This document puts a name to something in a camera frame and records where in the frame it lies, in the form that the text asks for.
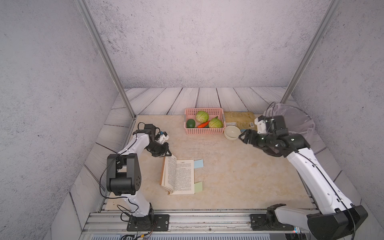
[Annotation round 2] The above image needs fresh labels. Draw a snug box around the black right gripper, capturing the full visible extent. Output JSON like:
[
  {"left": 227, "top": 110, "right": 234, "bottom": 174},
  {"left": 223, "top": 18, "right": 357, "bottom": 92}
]
[{"left": 237, "top": 128, "right": 276, "bottom": 150}]

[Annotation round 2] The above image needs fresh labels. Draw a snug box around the dark cover paperback book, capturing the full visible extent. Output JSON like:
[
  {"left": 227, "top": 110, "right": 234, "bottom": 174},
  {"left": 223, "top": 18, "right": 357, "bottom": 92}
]
[{"left": 161, "top": 156, "right": 195, "bottom": 195}]

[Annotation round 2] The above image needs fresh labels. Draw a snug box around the blue sticky note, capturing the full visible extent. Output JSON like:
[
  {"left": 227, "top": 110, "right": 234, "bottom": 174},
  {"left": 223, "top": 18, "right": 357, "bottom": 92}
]
[{"left": 194, "top": 159, "right": 204, "bottom": 169}]

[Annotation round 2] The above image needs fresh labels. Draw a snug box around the green sticky note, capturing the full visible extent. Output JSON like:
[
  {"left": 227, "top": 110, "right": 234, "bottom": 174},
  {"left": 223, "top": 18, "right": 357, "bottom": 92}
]
[{"left": 194, "top": 182, "right": 203, "bottom": 194}]

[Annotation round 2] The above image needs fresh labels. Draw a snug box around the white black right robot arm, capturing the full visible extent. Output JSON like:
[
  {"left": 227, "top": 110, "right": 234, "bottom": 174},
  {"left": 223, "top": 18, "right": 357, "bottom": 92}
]
[{"left": 239, "top": 116, "right": 368, "bottom": 240}]

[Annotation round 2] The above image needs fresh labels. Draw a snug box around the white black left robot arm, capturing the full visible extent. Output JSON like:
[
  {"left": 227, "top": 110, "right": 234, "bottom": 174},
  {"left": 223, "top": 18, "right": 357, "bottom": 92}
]
[{"left": 105, "top": 124, "right": 172, "bottom": 220}]

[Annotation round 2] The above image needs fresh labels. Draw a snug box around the cream ceramic bowl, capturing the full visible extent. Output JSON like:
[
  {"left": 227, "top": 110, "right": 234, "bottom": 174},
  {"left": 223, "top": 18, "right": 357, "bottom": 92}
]
[{"left": 224, "top": 126, "right": 241, "bottom": 141}]

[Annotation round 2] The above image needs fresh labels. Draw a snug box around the yellow noodle packet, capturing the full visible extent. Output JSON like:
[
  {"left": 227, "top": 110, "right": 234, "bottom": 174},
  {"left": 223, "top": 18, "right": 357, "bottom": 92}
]
[{"left": 224, "top": 112, "right": 257, "bottom": 130}]

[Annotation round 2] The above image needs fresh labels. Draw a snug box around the right green cabbage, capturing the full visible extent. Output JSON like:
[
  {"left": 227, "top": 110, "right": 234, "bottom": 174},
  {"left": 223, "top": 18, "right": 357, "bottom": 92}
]
[{"left": 209, "top": 118, "right": 224, "bottom": 129}]

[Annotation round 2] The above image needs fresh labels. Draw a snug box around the green cabbage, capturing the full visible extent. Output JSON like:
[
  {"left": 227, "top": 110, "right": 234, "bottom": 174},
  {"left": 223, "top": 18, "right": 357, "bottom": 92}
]
[
  {"left": 196, "top": 111, "right": 210, "bottom": 124},
  {"left": 209, "top": 118, "right": 224, "bottom": 129}
]

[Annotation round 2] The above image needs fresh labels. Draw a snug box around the dark green avocado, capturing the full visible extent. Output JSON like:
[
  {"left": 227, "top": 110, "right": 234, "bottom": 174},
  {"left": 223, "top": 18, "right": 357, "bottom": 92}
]
[{"left": 186, "top": 119, "right": 196, "bottom": 128}]

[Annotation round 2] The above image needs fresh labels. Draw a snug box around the orange carrot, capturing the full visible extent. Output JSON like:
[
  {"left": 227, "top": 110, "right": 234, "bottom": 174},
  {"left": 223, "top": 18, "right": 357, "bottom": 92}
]
[{"left": 197, "top": 121, "right": 210, "bottom": 128}]

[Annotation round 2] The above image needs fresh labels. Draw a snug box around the pink plastic perforated basket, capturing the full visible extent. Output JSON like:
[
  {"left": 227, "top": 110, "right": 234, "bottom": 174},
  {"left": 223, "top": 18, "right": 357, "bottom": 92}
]
[{"left": 184, "top": 108, "right": 226, "bottom": 135}]

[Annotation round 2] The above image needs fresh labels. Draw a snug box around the upper green cabbage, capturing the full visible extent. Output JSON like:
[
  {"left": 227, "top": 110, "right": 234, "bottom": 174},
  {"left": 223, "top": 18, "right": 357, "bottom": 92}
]
[{"left": 196, "top": 111, "right": 210, "bottom": 124}]

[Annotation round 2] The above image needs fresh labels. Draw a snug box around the black bin with pink bag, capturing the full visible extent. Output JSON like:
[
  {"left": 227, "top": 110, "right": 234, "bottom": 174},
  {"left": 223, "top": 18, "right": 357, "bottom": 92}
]
[{"left": 263, "top": 103, "right": 315, "bottom": 142}]

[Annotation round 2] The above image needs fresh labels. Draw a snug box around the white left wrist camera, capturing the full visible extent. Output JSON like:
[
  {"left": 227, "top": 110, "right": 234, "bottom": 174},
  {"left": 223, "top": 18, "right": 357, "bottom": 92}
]
[{"left": 156, "top": 132, "right": 169, "bottom": 145}]

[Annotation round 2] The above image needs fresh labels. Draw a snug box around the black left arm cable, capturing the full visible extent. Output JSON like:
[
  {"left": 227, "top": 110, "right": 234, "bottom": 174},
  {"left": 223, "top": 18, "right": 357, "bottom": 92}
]
[{"left": 98, "top": 121, "right": 169, "bottom": 223}]

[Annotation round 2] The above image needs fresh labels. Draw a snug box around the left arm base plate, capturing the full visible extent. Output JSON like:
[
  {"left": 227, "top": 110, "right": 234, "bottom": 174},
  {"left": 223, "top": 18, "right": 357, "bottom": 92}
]
[{"left": 127, "top": 214, "right": 170, "bottom": 232}]

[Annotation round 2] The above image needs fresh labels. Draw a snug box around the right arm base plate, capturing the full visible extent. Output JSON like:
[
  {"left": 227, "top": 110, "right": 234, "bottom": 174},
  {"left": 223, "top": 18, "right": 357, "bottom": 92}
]
[{"left": 250, "top": 213, "right": 295, "bottom": 231}]

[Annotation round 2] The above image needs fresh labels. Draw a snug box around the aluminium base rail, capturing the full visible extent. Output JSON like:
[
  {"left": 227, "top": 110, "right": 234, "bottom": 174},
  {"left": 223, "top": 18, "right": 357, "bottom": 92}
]
[{"left": 80, "top": 210, "right": 315, "bottom": 240}]

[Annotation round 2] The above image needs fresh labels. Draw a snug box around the right aluminium frame post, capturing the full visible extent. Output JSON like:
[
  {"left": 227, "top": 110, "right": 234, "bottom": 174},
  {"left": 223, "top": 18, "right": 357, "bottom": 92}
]
[{"left": 280, "top": 0, "right": 342, "bottom": 104}]

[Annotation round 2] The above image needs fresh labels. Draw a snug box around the aluminium frame post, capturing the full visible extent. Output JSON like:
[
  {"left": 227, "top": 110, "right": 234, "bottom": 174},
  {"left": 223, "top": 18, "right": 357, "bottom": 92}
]
[
  {"left": 75, "top": 0, "right": 137, "bottom": 120},
  {"left": 280, "top": 0, "right": 342, "bottom": 104}
]

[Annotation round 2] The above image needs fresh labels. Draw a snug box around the left aluminium frame post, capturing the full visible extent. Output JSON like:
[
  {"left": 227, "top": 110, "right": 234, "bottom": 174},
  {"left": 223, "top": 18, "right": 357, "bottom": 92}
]
[{"left": 75, "top": 0, "right": 137, "bottom": 120}]

